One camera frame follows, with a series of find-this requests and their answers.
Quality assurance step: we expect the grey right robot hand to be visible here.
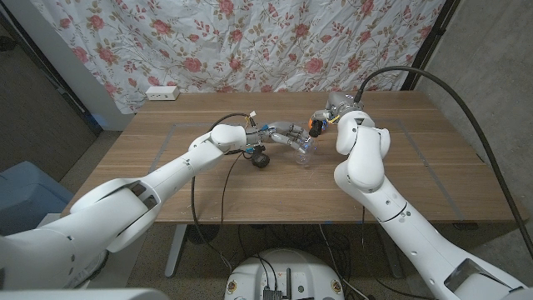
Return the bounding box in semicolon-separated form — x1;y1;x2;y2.
311;91;363;125

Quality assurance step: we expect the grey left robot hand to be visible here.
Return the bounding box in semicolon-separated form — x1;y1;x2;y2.
245;121;312;154

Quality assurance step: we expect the clear spray bottle black top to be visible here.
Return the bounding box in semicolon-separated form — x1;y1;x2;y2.
294;118;325;168

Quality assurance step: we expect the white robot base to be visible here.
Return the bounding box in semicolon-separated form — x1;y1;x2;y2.
224;248;346;300

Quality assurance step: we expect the floral backdrop cloth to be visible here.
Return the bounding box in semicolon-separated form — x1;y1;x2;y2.
29;0;446;114

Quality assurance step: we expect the white power strip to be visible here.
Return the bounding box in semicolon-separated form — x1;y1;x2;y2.
145;85;181;102

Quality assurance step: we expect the white table leg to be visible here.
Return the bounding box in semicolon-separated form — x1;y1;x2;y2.
164;223;188;278

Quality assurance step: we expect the grey table leg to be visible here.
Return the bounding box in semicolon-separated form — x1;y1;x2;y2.
376;223;405;279

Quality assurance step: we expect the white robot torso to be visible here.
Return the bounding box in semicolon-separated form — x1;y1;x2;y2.
0;287;533;300

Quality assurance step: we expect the blue plastic bin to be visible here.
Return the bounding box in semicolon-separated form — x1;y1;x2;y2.
0;161;76;237

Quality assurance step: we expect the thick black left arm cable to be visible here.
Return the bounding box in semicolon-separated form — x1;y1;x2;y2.
190;112;256;272

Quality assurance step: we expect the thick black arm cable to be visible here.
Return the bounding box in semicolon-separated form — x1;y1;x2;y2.
190;112;256;272
353;65;533;260

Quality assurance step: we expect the thin black left wrist cable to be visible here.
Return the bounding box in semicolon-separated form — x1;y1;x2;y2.
219;152;245;272

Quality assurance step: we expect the black backdrop frame pole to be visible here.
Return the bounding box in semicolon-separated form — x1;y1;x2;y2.
0;12;103;137
401;0;462;92

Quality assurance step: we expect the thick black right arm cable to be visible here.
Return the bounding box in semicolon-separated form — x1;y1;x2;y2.
353;65;533;260

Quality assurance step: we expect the white floor cable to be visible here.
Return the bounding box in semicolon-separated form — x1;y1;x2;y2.
318;224;370;300

